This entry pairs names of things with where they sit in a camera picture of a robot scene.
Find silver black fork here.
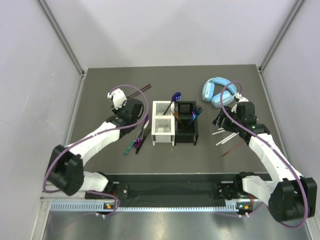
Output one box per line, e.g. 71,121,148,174
127,84,152,99

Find black utensil container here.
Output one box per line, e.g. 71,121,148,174
174,101,199,146

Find blue fork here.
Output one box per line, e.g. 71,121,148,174
188,112,197,125

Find white chopstick middle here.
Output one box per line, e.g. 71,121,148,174
212,130,225,136

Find perforated cable duct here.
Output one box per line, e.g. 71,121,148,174
50,201,239,212

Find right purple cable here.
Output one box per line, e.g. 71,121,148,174
219,80,311,230

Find light blue headphones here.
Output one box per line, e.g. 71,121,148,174
201,76,238,109

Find white utensil container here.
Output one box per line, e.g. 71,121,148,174
151,101,176,146

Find copper fork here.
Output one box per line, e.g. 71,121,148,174
171,107,187,133

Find black knife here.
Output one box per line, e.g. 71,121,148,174
135,129,151,155

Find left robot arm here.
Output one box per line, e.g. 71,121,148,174
45,88,144,199

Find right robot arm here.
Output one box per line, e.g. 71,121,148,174
213,92,318,223

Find purple cable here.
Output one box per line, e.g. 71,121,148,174
42,84,150,221
219,80,311,230

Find rainbow spoon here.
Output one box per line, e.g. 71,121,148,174
163,91,182,116

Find copper spoon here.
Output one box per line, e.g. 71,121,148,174
221,141,244,158

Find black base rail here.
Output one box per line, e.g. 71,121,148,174
82,172,266,208

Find white chopstick lower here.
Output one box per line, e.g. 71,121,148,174
215,132,238,146

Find white-blade green-handle knife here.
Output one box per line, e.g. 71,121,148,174
124,120,149,156

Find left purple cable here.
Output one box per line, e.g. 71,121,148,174
42,84,150,221

